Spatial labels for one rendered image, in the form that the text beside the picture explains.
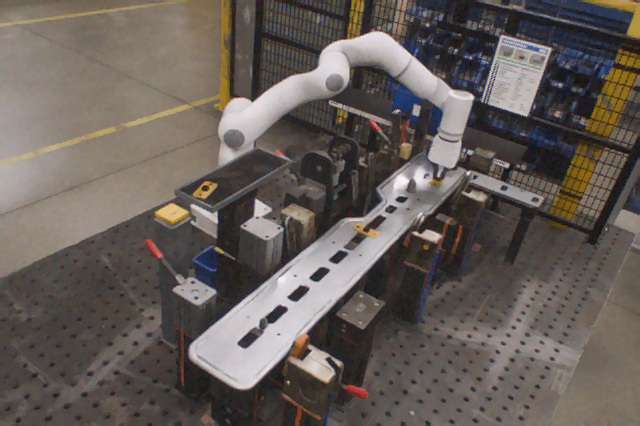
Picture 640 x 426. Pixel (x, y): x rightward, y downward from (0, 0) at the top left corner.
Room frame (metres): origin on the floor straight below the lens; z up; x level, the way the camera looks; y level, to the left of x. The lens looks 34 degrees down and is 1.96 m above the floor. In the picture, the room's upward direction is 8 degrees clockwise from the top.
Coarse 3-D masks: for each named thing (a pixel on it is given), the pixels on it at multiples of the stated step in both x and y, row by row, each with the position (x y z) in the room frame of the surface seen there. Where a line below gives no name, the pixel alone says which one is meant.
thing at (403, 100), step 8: (400, 88) 2.35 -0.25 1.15; (400, 96) 2.30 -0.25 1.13; (408, 96) 2.28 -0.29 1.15; (416, 96) 2.26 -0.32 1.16; (392, 104) 2.32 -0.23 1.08; (400, 104) 2.29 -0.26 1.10; (408, 104) 2.27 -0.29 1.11; (416, 104) 2.25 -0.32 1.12; (416, 112) 2.25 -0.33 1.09; (432, 112) 2.21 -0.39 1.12; (440, 112) 2.19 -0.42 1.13; (416, 120) 2.24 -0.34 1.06; (432, 120) 2.20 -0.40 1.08; (440, 120) 2.19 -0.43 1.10; (432, 128) 2.20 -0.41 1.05
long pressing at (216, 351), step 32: (416, 160) 1.97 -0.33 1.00; (384, 192) 1.68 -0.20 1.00; (416, 192) 1.71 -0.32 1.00; (448, 192) 1.75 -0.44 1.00; (352, 224) 1.45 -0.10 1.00; (384, 224) 1.47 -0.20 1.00; (320, 256) 1.26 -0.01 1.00; (352, 256) 1.28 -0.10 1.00; (288, 288) 1.10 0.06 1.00; (320, 288) 1.12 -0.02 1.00; (224, 320) 0.95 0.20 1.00; (256, 320) 0.96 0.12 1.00; (288, 320) 0.98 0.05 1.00; (192, 352) 0.84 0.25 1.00; (224, 352) 0.85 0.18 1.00; (256, 352) 0.86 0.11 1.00; (288, 352) 0.89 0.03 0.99; (256, 384) 0.78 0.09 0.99
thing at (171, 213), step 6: (162, 210) 1.14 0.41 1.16; (168, 210) 1.15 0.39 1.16; (174, 210) 1.15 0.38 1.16; (180, 210) 1.15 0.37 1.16; (156, 216) 1.13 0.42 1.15; (162, 216) 1.12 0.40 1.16; (168, 216) 1.12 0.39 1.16; (174, 216) 1.12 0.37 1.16; (180, 216) 1.13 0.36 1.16; (186, 216) 1.15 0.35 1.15; (168, 222) 1.11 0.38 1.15; (174, 222) 1.11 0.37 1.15
